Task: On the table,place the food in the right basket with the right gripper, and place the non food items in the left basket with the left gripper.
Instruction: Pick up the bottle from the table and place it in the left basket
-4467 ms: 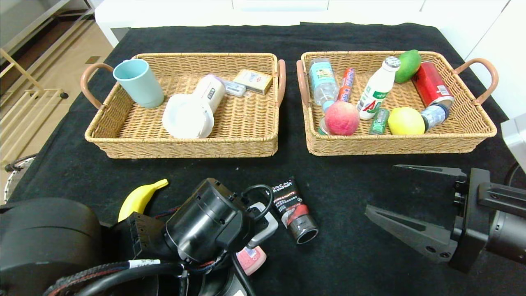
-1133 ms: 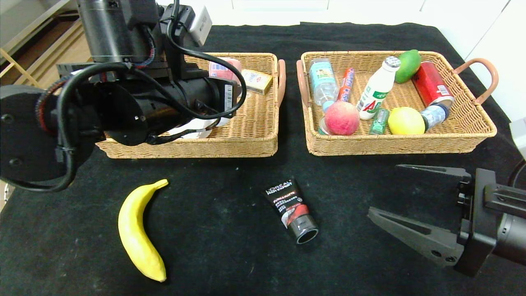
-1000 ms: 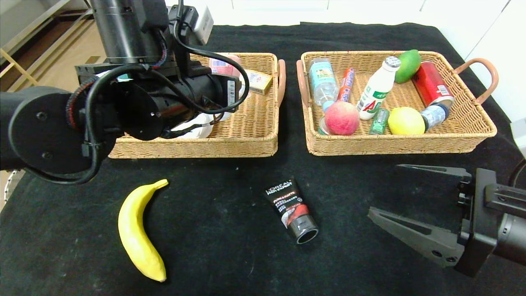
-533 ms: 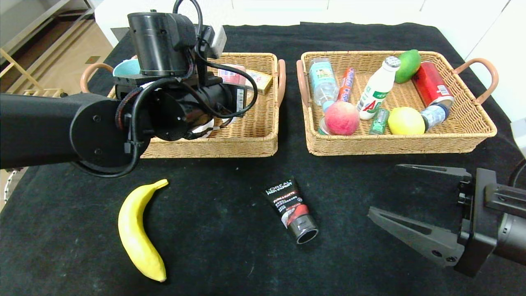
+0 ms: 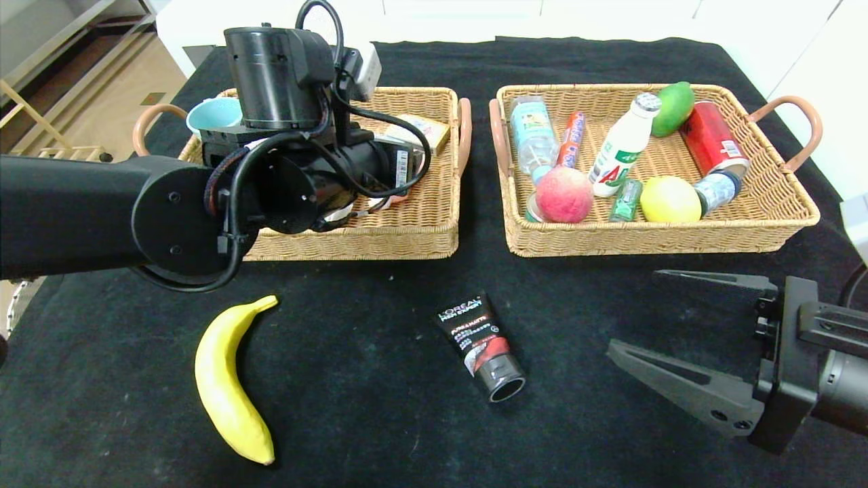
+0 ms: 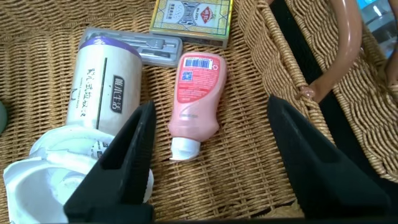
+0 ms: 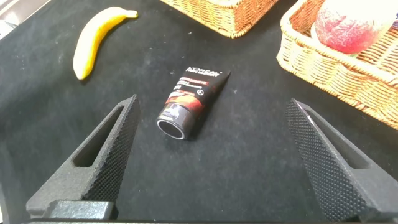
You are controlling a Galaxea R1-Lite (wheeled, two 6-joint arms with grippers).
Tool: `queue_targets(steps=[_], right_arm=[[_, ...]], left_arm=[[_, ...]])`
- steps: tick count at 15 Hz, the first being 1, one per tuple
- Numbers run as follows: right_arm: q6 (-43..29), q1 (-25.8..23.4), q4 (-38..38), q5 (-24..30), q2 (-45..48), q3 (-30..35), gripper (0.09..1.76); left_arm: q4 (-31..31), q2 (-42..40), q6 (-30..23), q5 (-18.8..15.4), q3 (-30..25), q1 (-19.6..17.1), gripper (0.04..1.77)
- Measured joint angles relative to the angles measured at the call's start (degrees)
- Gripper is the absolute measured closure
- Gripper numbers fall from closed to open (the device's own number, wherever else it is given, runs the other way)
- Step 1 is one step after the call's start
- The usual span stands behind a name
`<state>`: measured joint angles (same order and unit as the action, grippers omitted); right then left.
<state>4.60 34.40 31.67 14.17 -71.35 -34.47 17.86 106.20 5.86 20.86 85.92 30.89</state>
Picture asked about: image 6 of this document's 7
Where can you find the wicker basket holding household items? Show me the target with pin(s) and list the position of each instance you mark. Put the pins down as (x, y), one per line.
(242, 124)

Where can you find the white roll with purple end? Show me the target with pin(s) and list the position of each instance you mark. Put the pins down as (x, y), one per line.
(99, 87)

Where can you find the clear plastic tool case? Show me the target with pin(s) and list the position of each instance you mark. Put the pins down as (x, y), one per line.
(158, 49)

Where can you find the pink squeeze bottle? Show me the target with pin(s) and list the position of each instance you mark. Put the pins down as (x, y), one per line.
(197, 93)

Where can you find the yellow playing card box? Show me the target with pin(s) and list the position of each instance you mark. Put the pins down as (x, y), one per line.
(192, 18)

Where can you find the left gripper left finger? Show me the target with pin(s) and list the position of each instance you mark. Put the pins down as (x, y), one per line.
(124, 174)

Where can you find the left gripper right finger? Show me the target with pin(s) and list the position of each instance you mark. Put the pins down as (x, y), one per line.
(317, 174)

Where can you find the white round plastic container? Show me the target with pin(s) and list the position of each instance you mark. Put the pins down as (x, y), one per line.
(37, 186)

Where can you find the water bottle with blue label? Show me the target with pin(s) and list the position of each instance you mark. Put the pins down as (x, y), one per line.
(379, 18)

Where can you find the light teal plastic cup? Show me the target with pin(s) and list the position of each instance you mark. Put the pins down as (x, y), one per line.
(2, 118)

